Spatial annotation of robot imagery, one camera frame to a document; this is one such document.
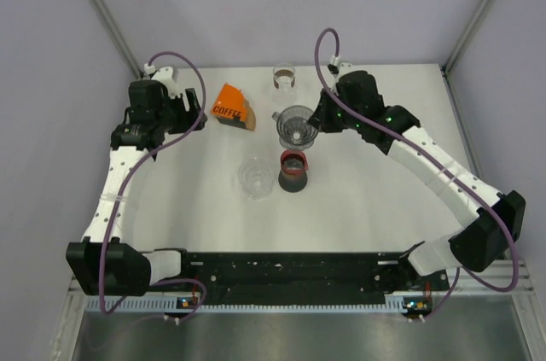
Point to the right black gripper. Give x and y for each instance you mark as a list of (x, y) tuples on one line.
[(320, 119)]

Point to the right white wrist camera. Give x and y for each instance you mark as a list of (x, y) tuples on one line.
[(337, 68)]

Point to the aluminium frame post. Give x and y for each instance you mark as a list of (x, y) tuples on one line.
[(116, 36), (466, 37)]

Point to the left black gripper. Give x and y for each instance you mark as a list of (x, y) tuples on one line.
[(186, 117)]

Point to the right aluminium frame post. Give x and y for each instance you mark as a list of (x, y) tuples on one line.
[(466, 37)]

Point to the left aluminium frame post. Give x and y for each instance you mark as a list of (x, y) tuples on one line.
[(116, 36)]

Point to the clear glass dripper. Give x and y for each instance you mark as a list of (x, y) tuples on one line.
[(256, 178)]

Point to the orange coffee filter box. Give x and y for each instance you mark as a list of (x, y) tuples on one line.
[(233, 109)]

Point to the grey transparent dripper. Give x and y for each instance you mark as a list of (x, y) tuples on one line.
[(293, 129)]

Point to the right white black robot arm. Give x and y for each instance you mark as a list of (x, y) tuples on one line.
[(490, 220)]

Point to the clear glass flask with coffee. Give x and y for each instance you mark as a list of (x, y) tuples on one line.
[(284, 92)]

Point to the dark carafe with red lid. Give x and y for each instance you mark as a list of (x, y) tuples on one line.
[(293, 174)]

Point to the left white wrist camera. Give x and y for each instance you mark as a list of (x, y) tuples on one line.
[(166, 75)]

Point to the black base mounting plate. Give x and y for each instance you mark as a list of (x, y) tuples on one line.
[(325, 297)]

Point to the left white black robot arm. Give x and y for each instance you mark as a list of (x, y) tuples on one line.
[(104, 261)]

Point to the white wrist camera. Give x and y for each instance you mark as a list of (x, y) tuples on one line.
[(166, 75), (337, 68)]

